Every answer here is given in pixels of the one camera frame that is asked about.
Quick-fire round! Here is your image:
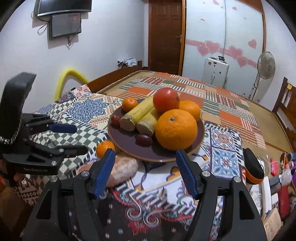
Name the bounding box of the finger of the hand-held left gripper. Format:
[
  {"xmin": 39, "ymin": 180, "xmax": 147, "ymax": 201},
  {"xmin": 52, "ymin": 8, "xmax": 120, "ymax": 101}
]
[
  {"xmin": 54, "ymin": 145, "xmax": 89, "ymax": 158},
  {"xmin": 50, "ymin": 123, "xmax": 78, "ymax": 134}
]

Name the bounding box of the black and orange case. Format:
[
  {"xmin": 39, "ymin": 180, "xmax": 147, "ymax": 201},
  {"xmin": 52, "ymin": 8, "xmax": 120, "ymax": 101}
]
[{"xmin": 243, "ymin": 148, "xmax": 265, "ymax": 184}]

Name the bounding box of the brown cardboard piece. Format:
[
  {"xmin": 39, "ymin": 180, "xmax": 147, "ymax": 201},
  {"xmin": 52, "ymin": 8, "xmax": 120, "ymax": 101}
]
[{"xmin": 264, "ymin": 209, "xmax": 283, "ymax": 240}]

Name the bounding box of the wall-mounted black television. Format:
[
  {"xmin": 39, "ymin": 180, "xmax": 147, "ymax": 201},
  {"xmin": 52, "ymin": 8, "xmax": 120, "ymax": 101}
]
[{"xmin": 34, "ymin": 0, "xmax": 92, "ymax": 17}]

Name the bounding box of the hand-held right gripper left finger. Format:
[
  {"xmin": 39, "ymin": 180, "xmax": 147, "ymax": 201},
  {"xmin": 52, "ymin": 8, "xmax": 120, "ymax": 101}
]
[{"xmin": 24, "ymin": 148, "xmax": 116, "ymax": 241}]

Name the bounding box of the white boxy appliance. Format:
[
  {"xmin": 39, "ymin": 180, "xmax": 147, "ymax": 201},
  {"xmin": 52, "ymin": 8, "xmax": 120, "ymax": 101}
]
[{"xmin": 202, "ymin": 57, "xmax": 229, "ymax": 88}]

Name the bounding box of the white box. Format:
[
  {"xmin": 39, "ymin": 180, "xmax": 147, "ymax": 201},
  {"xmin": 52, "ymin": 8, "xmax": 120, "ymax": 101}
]
[{"xmin": 261, "ymin": 176, "xmax": 272, "ymax": 214}]

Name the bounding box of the large orange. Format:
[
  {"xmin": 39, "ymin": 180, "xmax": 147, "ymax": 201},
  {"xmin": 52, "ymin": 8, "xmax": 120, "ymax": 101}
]
[{"xmin": 155, "ymin": 109, "xmax": 199, "ymax": 151}]

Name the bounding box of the dark purple plate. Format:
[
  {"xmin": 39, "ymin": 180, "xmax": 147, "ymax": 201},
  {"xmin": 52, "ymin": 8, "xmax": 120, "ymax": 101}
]
[{"xmin": 107, "ymin": 98, "xmax": 205, "ymax": 163}]

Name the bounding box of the small mandarin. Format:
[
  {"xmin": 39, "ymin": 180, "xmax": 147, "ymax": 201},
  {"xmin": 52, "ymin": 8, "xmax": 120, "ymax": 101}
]
[
  {"xmin": 122, "ymin": 97, "xmax": 138, "ymax": 113},
  {"xmin": 96, "ymin": 141, "xmax": 116, "ymax": 159}
]

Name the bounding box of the yellow foam tube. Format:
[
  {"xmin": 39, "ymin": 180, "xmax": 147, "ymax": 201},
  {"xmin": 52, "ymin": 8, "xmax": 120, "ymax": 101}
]
[{"xmin": 54, "ymin": 67, "xmax": 89, "ymax": 102}]

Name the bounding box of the standing fan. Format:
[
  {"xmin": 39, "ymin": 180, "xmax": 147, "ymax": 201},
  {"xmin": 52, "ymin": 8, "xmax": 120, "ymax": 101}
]
[{"xmin": 248, "ymin": 51, "xmax": 276, "ymax": 101}]

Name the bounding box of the pile of clothes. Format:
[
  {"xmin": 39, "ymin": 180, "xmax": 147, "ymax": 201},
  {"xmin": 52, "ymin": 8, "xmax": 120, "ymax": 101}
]
[{"xmin": 117, "ymin": 58, "xmax": 137, "ymax": 69}]

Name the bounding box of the wooden bed headboard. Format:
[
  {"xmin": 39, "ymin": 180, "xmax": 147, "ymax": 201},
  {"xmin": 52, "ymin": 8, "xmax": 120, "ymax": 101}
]
[{"xmin": 272, "ymin": 77, "xmax": 296, "ymax": 145}]

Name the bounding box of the red packet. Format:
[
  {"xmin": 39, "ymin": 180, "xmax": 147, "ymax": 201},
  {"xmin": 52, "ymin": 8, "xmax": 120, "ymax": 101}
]
[{"xmin": 269, "ymin": 159, "xmax": 282, "ymax": 176}]

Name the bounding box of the striped orange patchwork blanket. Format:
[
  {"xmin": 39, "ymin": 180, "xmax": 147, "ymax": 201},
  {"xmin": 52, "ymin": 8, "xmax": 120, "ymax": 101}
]
[{"xmin": 116, "ymin": 71, "xmax": 266, "ymax": 149}]

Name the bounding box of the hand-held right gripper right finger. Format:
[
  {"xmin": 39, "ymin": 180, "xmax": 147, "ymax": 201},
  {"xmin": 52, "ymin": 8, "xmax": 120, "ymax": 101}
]
[{"xmin": 175, "ymin": 149, "xmax": 269, "ymax": 241}]

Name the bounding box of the wooden bed frame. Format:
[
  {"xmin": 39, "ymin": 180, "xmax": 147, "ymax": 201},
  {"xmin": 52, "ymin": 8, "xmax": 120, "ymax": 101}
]
[{"xmin": 88, "ymin": 61, "xmax": 148, "ymax": 93}]

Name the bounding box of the sliding wardrobe with pink hearts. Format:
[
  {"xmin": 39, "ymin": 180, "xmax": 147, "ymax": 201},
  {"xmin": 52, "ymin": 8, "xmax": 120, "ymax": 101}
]
[{"xmin": 183, "ymin": 0, "xmax": 266, "ymax": 98}]

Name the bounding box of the black looped cable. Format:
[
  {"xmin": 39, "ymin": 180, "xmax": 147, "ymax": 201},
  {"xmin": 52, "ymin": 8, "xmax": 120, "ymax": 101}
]
[{"xmin": 38, "ymin": 20, "xmax": 50, "ymax": 36}]

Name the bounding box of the red tomato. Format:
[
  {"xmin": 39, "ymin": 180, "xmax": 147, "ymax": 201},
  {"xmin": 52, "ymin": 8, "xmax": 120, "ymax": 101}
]
[{"xmin": 153, "ymin": 88, "xmax": 180, "ymax": 114}]

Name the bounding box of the brown wooden door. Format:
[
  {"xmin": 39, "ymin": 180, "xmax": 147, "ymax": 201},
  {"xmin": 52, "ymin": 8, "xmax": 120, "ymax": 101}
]
[{"xmin": 148, "ymin": 0, "xmax": 186, "ymax": 76}]

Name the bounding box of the dark red date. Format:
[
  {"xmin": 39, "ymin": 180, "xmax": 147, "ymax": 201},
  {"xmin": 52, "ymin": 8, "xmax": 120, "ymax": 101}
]
[
  {"xmin": 110, "ymin": 115, "xmax": 122, "ymax": 127},
  {"xmin": 135, "ymin": 134, "xmax": 153, "ymax": 147}
]

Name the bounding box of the small black wall monitor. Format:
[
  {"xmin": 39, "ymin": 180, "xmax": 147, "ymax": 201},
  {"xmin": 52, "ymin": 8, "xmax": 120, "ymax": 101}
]
[{"xmin": 48, "ymin": 13, "xmax": 82, "ymax": 40}]

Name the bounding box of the printed patchwork quilt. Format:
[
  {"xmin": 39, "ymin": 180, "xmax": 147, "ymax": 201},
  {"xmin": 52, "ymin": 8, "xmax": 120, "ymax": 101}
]
[{"xmin": 14, "ymin": 85, "xmax": 245, "ymax": 241}]

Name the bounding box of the yellow sugarcane piece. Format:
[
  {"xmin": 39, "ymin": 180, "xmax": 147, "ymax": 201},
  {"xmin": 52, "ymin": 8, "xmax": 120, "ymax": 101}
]
[
  {"xmin": 136, "ymin": 108, "xmax": 161, "ymax": 137},
  {"xmin": 120, "ymin": 96, "xmax": 155, "ymax": 132}
]

